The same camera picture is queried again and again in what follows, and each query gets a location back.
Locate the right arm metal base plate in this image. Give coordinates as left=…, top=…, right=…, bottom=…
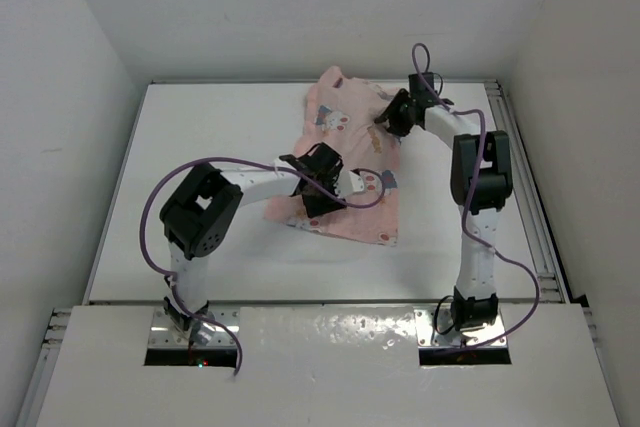
left=414, top=304, right=508, bottom=350

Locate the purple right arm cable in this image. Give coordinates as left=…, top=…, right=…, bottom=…
left=410, top=42, right=542, bottom=348

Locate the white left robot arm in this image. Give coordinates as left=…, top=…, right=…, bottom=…
left=160, top=143, right=364, bottom=331

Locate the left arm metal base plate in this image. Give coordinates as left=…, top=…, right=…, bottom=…
left=147, top=308, right=236, bottom=350

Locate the pink cartoon pillowcase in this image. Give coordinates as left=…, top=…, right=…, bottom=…
left=264, top=66, right=400, bottom=247

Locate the white front cover panel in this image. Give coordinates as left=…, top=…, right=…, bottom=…
left=37, top=305, right=617, bottom=426

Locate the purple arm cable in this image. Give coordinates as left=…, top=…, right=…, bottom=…
left=138, top=156, right=389, bottom=377
left=410, top=42, right=542, bottom=348

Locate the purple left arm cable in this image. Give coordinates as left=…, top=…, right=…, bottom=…
left=138, top=156, right=389, bottom=377

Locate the aluminium table edge rail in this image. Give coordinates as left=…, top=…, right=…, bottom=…
left=484, top=80, right=571, bottom=303

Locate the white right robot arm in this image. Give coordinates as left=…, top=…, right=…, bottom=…
left=375, top=72, right=513, bottom=331

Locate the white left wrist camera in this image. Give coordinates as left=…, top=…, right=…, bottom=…
left=335, top=170, right=366, bottom=198

